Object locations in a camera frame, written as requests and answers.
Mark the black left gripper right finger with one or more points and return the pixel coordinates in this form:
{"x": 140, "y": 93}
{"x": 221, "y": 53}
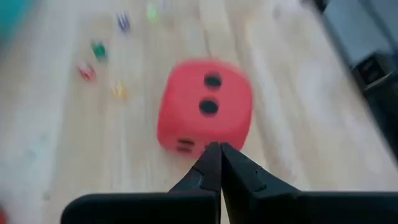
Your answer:
{"x": 239, "y": 177}

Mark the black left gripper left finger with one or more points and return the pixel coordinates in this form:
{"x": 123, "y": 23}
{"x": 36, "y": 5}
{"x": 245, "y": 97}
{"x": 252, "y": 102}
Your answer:
{"x": 208, "y": 174}

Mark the red foam die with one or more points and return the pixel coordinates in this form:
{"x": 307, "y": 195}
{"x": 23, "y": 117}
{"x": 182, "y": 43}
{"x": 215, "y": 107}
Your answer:
{"x": 186, "y": 124}

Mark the small yellow die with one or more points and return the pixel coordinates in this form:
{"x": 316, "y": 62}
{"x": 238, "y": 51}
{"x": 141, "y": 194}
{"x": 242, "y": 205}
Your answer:
{"x": 119, "y": 90}

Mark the small red die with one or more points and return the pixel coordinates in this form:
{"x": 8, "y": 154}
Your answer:
{"x": 87, "y": 71}

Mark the small light green die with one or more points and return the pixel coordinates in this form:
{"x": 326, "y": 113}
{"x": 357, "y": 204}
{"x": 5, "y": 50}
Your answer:
{"x": 152, "y": 12}

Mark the small purple die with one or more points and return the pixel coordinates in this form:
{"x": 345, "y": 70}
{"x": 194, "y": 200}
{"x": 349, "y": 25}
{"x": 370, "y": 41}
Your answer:
{"x": 123, "y": 21}

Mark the teal translucent plastic bin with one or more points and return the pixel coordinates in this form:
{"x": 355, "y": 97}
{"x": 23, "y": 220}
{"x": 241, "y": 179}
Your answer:
{"x": 9, "y": 15}

